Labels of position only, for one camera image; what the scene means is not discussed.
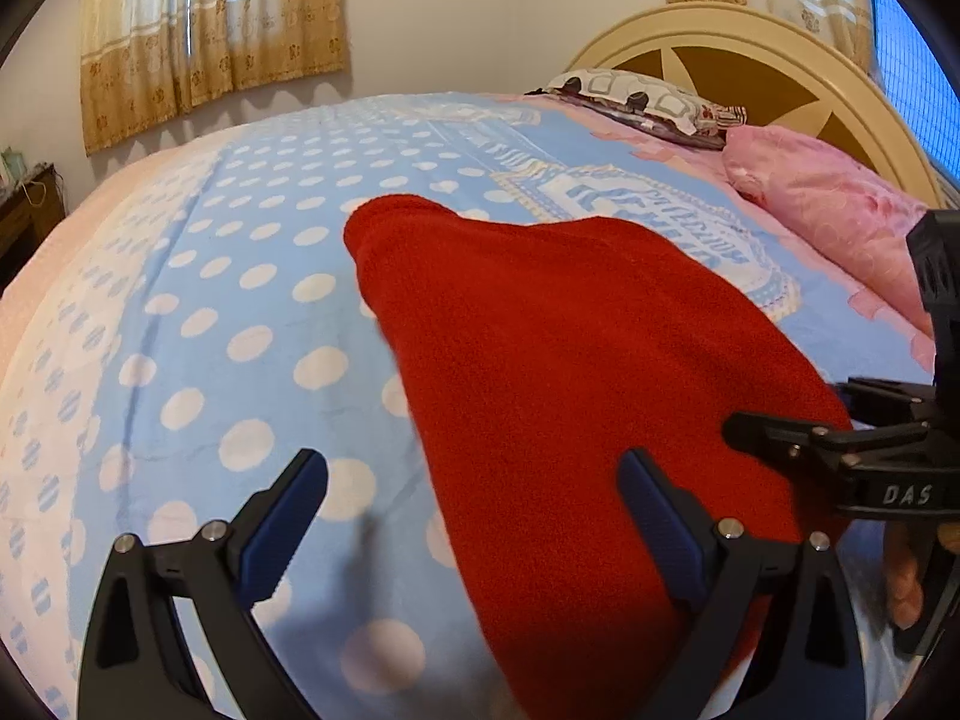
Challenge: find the red knitted sweater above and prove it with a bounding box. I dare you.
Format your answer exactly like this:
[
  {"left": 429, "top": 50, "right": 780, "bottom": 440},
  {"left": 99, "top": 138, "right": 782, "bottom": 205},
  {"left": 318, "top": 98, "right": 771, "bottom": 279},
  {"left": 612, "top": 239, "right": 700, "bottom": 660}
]
[{"left": 343, "top": 195, "right": 848, "bottom": 718}]

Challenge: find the person's right hand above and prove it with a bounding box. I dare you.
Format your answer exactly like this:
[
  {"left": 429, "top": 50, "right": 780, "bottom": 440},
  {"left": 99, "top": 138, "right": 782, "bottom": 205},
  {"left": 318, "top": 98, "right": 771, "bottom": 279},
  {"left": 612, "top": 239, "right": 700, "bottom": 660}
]
[{"left": 884, "top": 522, "right": 923, "bottom": 631}]

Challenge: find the pink pillow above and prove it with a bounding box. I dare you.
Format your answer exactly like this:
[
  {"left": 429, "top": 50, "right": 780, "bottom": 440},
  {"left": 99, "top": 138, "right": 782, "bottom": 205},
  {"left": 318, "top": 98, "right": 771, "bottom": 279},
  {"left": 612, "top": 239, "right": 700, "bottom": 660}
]
[{"left": 722, "top": 125, "right": 932, "bottom": 335}]

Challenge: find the blue screened window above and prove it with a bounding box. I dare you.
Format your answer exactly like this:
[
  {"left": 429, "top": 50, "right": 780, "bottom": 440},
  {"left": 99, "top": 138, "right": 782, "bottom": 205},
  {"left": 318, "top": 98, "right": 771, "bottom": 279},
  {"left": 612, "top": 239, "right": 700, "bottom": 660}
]
[{"left": 872, "top": 0, "right": 958, "bottom": 187}]

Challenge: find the cream wooden headboard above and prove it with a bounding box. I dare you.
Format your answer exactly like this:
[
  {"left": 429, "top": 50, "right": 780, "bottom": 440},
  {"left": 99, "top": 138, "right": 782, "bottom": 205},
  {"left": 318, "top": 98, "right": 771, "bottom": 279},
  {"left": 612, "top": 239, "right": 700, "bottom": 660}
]
[{"left": 569, "top": 2, "right": 946, "bottom": 208}]

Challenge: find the blue pink dotted bed blanket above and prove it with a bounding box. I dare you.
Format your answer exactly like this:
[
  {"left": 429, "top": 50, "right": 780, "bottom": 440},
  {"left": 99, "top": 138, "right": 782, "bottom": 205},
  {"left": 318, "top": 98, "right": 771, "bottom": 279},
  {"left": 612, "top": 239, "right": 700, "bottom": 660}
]
[{"left": 2, "top": 94, "right": 934, "bottom": 718}]

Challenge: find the grey patterned pillow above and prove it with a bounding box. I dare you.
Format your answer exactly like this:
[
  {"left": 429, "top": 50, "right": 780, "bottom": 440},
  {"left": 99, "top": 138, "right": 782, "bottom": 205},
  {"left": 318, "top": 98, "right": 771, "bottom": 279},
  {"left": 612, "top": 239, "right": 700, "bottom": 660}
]
[{"left": 537, "top": 68, "right": 748, "bottom": 151}]

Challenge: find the dark wooden desk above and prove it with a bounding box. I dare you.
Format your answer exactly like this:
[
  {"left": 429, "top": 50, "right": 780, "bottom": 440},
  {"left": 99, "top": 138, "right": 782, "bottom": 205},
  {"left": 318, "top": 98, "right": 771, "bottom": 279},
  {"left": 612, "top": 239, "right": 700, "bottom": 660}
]
[{"left": 0, "top": 163, "right": 67, "bottom": 289}]

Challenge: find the beige patterned window curtain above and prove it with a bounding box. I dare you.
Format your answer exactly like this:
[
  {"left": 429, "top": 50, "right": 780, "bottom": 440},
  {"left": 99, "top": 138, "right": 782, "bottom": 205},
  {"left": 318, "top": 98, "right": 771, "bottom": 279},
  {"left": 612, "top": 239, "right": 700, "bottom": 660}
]
[{"left": 80, "top": 0, "right": 348, "bottom": 154}]

